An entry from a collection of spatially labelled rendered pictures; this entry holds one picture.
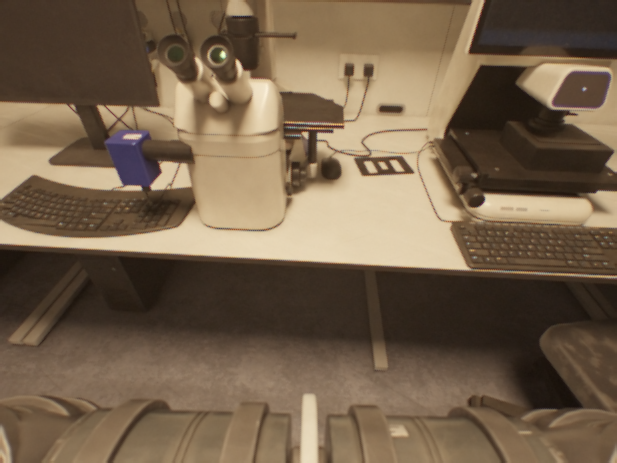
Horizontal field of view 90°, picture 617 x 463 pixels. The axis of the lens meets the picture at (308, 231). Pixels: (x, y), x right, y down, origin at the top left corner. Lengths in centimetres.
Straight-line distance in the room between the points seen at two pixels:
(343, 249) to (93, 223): 56
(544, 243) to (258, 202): 61
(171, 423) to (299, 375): 108
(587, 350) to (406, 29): 112
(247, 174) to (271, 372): 90
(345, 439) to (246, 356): 116
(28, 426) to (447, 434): 28
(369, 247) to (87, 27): 82
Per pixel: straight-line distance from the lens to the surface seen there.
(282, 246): 67
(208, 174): 65
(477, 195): 76
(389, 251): 68
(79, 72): 104
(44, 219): 92
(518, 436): 27
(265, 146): 60
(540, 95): 89
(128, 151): 67
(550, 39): 94
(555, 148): 91
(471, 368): 150
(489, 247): 75
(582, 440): 31
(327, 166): 90
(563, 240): 87
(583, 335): 113
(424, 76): 140
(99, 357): 159
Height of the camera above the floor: 120
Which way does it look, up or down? 40 degrees down
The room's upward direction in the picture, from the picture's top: 1 degrees clockwise
